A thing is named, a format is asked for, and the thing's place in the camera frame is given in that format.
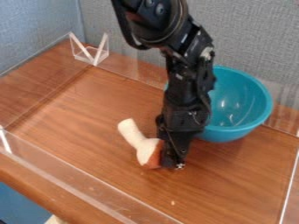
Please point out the clear acrylic back barrier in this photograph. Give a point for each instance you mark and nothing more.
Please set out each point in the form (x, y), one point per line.
(284, 118)

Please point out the brown and white toy mushroom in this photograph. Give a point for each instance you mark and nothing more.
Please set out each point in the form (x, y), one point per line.
(148, 147)

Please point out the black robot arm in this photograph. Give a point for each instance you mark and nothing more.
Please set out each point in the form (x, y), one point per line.
(161, 24)

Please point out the clear acrylic corner bracket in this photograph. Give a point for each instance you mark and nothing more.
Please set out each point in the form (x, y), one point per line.
(89, 54)

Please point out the clear acrylic barrier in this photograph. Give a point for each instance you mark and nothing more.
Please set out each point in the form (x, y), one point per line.
(284, 118)
(116, 203)

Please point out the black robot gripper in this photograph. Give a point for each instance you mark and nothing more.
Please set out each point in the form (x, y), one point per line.
(178, 124)

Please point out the clear acrylic front barrier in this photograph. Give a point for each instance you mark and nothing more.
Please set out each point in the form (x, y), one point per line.
(116, 203)

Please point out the blue plastic bowl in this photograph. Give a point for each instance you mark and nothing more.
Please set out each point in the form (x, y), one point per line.
(241, 105)

